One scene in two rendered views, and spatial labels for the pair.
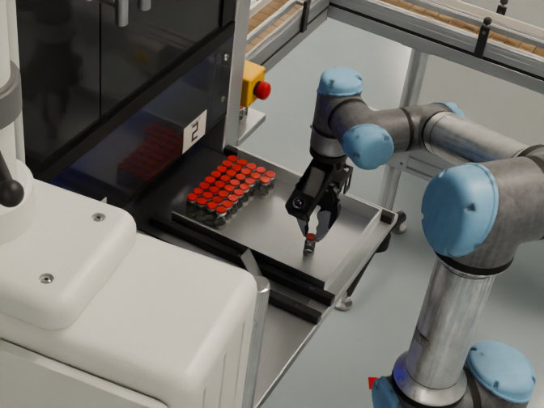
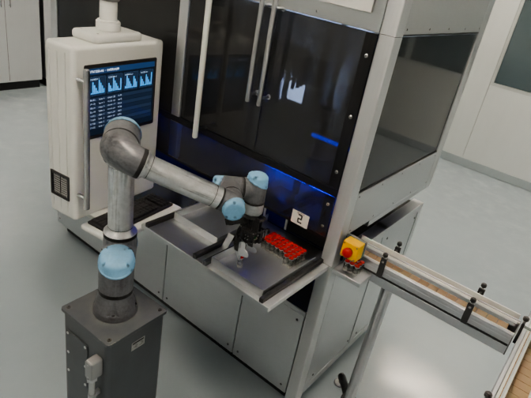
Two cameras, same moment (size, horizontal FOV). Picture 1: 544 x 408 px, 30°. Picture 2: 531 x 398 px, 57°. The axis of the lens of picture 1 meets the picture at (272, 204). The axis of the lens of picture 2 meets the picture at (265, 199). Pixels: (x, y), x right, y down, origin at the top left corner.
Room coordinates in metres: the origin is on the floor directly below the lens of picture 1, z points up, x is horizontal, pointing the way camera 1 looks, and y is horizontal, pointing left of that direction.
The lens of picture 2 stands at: (1.81, -1.62, 1.98)
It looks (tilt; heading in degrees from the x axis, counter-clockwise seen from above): 27 degrees down; 100
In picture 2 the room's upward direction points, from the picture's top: 11 degrees clockwise
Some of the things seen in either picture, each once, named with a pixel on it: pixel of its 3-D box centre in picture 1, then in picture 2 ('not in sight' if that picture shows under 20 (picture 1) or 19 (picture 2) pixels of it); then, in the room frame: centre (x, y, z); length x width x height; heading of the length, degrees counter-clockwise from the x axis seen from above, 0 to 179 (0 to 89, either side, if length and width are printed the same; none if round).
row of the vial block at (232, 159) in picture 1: (212, 184); (288, 245); (1.62, 0.13, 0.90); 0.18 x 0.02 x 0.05; 156
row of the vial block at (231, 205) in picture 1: (240, 197); (278, 251); (1.60, 0.06, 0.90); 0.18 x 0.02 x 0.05; 156
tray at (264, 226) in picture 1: (278, 217); (264, 260); (1.56, -0.02, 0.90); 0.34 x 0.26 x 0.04; 66
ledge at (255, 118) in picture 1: (226, 119); (353, 272); (1.91, 0.13, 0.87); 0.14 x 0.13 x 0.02; 66
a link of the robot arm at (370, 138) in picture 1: (370, 133); (228, 188); (1.41, -0.15, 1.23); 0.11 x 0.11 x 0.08; 25
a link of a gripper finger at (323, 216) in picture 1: (329, 219); (242, 252); (1.49, -0.11, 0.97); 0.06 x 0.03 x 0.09; 156
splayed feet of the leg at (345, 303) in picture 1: (375, 248); not in sight; (2.46, -0.35, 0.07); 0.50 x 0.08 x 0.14; 156
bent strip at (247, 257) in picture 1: (275, 278); (219, 245); (1.37, -0.03, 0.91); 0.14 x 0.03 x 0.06; 67
